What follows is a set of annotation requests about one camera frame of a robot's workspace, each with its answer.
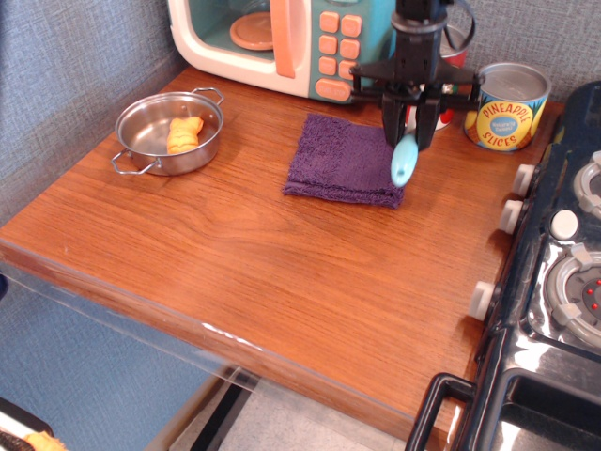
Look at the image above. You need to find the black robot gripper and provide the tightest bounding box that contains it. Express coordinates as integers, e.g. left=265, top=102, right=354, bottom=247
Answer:
left=350, top=1, right=483, bottom=151

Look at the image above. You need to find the white spoon with blue handle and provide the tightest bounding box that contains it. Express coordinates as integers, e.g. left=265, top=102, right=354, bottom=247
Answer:
left=391, top=134, right=419, bottom=188

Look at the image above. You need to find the purple towel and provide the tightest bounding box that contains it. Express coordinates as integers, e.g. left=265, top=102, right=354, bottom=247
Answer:
left=283, top=114, right=404, bottom=209

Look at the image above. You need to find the tomato sauce can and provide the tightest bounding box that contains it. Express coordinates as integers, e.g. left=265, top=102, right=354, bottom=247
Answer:
left=406, top=25, right=467, bottom=132

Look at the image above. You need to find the pineapple slices can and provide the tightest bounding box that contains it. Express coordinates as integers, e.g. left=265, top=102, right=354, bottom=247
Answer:
left=464, top=62, right=551, bottom=152

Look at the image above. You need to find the toy microwave teal and white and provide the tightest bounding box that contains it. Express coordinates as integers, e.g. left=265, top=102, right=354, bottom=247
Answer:
left=168, top=1, right=395, bottom=103

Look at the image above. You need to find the white stove knob upper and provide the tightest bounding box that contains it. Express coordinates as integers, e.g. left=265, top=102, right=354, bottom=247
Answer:
left=512, top=164, right=536, bottom=197

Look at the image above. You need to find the white stove knob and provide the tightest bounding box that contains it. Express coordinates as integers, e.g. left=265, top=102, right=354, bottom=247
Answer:
left=469, top=281, right=496, bottom=321
left=512, top=164, right=536, bottom=197
left=498, top=200, right=523, bottom=235

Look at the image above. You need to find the white stove knob middle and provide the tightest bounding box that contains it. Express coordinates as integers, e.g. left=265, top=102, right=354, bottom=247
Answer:
left=498, top=200, right=523, bottom=235

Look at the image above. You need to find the white stove knob lower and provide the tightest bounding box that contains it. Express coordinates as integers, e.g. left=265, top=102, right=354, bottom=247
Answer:
left=469, top=281, right=496, bottom=321

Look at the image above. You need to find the orange toy pastry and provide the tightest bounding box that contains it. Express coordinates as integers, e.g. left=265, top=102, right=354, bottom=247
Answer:
left=166, top=117, right=204, bottom=154

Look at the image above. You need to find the small steel pot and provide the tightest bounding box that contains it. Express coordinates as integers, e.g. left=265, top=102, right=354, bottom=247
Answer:
left=111, top=87, right=224, bottom=177

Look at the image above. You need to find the black toy stove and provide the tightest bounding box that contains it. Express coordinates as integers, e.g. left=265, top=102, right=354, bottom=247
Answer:
left=407, top=82, right=600, bottom=450

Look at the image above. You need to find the yellow object at corner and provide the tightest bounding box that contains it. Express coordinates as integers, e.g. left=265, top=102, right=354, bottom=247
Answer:
left=23, top=431, right=67, bottom=451

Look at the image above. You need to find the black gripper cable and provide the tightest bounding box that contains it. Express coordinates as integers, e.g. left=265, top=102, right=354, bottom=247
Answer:
left=440, top=0, right=476, bottom=52

